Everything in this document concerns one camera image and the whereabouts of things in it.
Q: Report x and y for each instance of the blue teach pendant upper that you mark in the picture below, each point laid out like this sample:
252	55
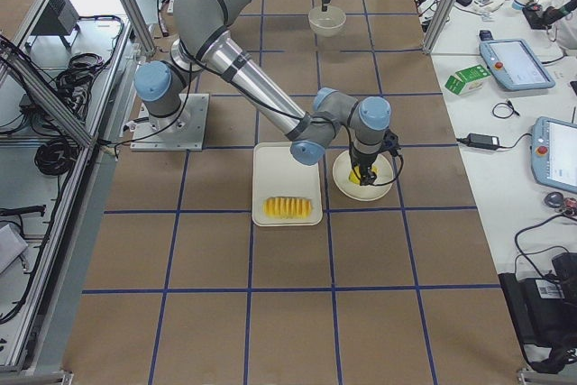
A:
514	65

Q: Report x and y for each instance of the black power adapter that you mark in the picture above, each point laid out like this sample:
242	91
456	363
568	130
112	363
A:
480	141

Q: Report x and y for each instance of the white rectangular tray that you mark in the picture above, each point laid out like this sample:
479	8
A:
277	174

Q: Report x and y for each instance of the cream round plate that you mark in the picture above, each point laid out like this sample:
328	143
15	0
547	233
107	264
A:
342	168

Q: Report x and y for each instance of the yellow lemon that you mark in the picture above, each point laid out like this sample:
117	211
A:
363	178

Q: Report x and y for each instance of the blue teach pendant lower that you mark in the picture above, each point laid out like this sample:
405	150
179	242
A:
553	153

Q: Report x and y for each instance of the blue teach pendant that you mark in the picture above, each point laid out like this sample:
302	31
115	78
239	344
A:
514	65
553	153

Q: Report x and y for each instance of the white ceramic bowl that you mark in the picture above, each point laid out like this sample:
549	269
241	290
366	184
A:
326	21

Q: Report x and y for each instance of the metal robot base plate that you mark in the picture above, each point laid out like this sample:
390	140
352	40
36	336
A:
172	127

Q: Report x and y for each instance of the green white carton box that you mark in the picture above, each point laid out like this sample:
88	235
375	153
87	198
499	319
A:
467	80

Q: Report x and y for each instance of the sliced yellow fruit toy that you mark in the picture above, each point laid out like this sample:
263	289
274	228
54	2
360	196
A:
287	207

